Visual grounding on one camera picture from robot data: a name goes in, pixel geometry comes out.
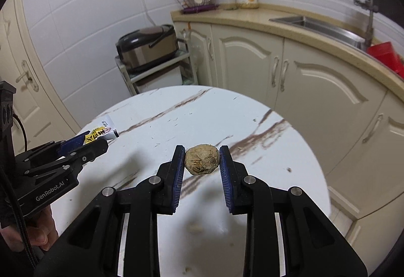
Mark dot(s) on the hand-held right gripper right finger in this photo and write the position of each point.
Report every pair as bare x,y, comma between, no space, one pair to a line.
225,176

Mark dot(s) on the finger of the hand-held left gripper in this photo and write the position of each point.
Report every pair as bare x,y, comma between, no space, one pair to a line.
71,144
91,152

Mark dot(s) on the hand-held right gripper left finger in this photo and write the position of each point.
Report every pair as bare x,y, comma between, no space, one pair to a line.
180,169

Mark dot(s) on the yellow snack wrapper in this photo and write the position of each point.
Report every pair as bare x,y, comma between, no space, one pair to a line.
94,135

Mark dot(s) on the person's left hand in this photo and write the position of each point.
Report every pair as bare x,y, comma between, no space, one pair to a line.
44,229

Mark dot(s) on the white packet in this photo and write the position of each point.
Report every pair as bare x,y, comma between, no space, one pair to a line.
109,122

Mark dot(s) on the cream door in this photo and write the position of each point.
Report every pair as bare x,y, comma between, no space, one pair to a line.
47,75

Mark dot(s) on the grey storage rack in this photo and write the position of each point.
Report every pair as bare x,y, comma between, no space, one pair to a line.
167,63

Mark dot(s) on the rice cooker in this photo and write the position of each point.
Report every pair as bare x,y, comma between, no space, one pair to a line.
148,46

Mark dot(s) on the round white marble table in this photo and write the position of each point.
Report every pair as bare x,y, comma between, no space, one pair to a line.
315,91

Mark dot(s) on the beige kitchen countertop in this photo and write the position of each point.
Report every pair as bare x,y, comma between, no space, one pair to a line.
240,17

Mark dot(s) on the steel sink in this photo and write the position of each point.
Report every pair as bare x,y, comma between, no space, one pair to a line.
315,26

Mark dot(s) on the red basin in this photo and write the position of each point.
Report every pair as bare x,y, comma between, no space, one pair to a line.
385,56

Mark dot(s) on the metal faucet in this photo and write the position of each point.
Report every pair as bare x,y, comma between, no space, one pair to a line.
370,28

